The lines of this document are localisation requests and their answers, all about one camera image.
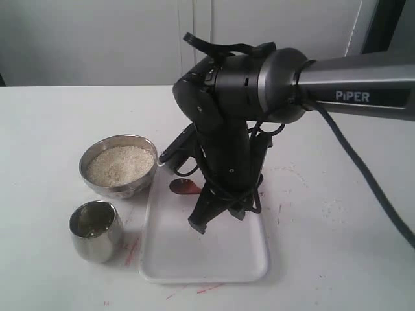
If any white rectangular plastic tray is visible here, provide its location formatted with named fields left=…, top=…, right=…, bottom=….
left=139, top=165, right=269, bottom=284

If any steel bowl with rice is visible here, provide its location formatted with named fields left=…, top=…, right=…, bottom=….
left=79, top=135, right=158, bottom=199

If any brown wooden spoon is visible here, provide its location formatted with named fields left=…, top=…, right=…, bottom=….
left=169, top=178, right=202, bottom=195

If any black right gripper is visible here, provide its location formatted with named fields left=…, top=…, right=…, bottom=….
left=188, top=119, right=259, bottom=234

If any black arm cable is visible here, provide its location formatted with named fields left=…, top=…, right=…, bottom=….
left=181, top=32, right=415, bottom=250

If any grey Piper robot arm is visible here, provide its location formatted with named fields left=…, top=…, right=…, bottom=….
left=167, top=43, right=414, bottom=239

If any small steel cup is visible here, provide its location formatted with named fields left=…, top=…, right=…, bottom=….
left=69, top=200, right=124, bottom=264

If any dark vertical door frame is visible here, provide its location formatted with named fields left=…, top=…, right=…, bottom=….
left=360, top=0, right=407, bottom=54

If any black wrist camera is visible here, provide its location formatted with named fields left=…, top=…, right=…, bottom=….
left=158, top=124, right=197, bottom=173

